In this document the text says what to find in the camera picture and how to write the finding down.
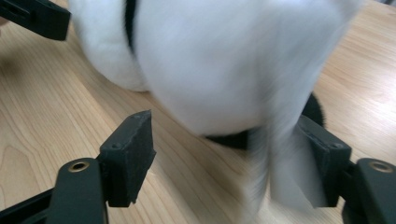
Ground panda plush toy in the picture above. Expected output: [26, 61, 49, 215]
[67, 0, 366, 218]

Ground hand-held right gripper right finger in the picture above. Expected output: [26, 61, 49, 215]
[295, 115, 353, 208]

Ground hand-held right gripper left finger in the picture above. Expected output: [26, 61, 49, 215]
[97, 109, 157, 208]

